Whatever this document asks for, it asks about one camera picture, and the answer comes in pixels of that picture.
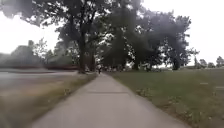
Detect building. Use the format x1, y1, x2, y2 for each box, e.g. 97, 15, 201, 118
0, 44, 45, 70

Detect distant trees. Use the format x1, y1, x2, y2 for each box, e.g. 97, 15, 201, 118
194, 55, 224, 70

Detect grey asphalt road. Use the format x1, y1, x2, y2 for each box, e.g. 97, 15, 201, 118
0, 68, 80, 90

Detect grass strip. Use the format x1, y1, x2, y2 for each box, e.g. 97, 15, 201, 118
0, 72, 99, 128

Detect green grass lawn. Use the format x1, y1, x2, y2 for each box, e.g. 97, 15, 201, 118
107, 67, 224, 128

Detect person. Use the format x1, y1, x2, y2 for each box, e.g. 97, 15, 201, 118
96, 63, 103, 75

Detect big dark-trunked tree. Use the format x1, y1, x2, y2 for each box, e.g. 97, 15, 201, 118
31, 0, 114, 75

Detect group of large trees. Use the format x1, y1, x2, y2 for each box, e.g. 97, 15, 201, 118
99, 3, 201, 72

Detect pale concrete path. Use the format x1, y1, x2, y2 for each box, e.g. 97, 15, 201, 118
31, 72, 193, 128

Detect reddish hedge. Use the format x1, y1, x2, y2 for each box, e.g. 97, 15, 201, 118
43, 54, 80, 71

